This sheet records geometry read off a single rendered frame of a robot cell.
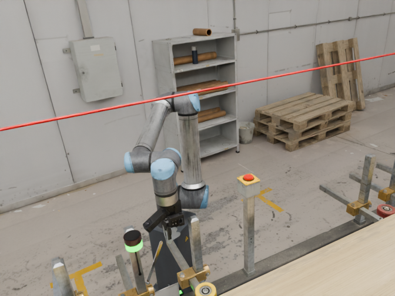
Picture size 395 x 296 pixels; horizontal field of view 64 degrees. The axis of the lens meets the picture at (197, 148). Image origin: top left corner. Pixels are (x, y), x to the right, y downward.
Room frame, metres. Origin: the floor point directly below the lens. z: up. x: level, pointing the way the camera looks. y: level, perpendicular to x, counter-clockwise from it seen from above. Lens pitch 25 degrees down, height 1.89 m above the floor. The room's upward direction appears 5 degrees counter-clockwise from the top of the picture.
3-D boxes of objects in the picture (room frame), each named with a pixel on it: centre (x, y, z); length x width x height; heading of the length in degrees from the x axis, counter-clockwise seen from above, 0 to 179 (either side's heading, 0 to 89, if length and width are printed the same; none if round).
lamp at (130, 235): (0.87, 0.25, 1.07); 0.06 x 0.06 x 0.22; 23
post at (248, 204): (1.12, -0.20, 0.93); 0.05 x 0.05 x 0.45; 23
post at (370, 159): (1.41, -0.88, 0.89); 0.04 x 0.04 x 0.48; 23
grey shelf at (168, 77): (3.85, -0.07, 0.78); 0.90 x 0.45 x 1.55; 119
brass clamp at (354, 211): (1.40, -0.86, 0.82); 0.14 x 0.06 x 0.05; 113
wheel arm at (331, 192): (1.43, -0.83, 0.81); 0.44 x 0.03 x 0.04; 23
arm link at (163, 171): (1.06, 0.14, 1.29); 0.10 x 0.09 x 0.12; 172
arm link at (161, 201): (1.06, 0.14, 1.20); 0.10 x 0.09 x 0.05; 23
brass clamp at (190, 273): (1.00, 0.06, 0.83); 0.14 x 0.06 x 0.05; 113
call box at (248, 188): (1.12, -0.20, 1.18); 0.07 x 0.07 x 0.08; 23
